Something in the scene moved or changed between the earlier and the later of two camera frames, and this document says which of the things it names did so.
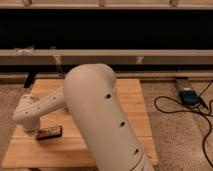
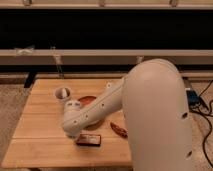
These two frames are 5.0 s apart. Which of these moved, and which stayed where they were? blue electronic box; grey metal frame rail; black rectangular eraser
Moved: black rectangular eraser
Stayed: blue electronic box; grey metal frame rail
